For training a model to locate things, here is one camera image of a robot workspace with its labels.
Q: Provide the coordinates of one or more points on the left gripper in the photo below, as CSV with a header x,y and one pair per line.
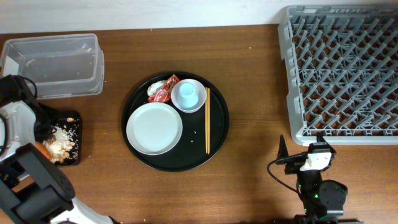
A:
x,y
53,114

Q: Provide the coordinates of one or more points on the grey round plate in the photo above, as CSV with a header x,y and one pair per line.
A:
x,y
154,128

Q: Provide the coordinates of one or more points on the grey dishwasher rack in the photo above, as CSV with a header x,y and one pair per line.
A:
x,y
341,64

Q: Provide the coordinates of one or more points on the red snack wrapper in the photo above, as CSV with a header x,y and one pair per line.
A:
x,y
164,94

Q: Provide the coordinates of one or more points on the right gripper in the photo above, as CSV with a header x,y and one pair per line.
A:
x,y
293,165

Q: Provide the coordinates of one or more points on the round black serving tray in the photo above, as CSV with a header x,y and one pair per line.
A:
x,y
189,152

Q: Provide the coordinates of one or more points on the wooden chopstick right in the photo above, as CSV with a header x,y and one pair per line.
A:
x,y
208,120

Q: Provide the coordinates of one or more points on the wooden chopstick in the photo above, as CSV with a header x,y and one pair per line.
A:
x,y
208,120
205,123

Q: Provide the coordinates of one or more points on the white tissue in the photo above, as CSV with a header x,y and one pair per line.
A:
x,y
155,87

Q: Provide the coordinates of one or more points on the pink bowl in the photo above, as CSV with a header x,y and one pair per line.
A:
x,y
201,95

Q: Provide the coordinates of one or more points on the wooden chopstick left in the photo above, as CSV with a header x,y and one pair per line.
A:
x,y
205,123

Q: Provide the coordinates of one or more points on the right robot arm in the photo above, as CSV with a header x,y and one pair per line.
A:
x,y
322,200

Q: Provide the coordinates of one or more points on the brown walnut shell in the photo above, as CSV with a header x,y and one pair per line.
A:
x,y
51,139

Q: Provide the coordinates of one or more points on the clear plastic bin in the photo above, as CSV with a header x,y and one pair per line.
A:
x,y
61,66

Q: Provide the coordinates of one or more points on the rice and peanut shell scraps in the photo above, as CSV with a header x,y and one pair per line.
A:
x,y
64,149

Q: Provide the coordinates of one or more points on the black rectangular waste tray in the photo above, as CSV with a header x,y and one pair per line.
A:
x,y
73,114

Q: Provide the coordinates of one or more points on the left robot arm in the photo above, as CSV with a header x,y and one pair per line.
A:
x,y
33,189

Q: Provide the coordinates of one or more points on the orange carrot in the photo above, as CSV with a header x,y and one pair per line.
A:
x,y
43,150

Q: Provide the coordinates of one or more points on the light blue cup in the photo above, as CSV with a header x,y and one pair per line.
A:
x,y
187,96

